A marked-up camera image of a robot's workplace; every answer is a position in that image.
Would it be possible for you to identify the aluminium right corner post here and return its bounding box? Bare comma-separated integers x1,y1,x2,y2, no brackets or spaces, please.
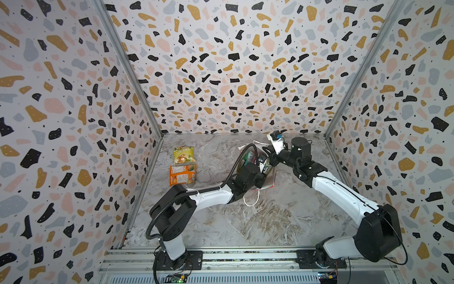
324,0,405,140

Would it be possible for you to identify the yellow green snack packet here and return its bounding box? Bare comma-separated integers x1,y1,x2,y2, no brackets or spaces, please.
173,146,196,165

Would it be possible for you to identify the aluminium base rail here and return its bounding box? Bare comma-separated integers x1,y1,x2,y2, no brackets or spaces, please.
99,247,405,284

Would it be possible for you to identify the aluminium left corner post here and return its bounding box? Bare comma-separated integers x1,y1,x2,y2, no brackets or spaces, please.
90,0,164,137

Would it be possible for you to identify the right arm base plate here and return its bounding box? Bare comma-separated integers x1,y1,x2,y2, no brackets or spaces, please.
295,249,348,270

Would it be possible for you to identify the orange snack packet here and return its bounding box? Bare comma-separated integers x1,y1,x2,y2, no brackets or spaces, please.
169,164,197,186

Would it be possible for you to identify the black corrugated left cable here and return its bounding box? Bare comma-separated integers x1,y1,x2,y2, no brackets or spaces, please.
145,142,258,240

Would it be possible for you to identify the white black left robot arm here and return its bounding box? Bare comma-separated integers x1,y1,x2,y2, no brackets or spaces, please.
145,163,267,261

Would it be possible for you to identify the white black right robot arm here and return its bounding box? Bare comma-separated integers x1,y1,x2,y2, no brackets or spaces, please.
264,131,404,268

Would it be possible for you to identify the aluminium corner post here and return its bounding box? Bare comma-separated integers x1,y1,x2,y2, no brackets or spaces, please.
90,0,164,137
324,0,405,140

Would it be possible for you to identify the small green circuit board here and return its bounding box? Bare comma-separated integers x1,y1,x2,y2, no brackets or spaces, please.
164,274,188,284

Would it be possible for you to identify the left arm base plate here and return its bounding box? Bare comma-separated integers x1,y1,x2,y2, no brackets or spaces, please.
154,250,203,271

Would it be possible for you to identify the red paper bag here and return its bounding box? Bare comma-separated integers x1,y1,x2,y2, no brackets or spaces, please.
234,141,275,207

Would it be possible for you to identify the right circuit board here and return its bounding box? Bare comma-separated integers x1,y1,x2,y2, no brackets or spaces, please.
318,272,338,284

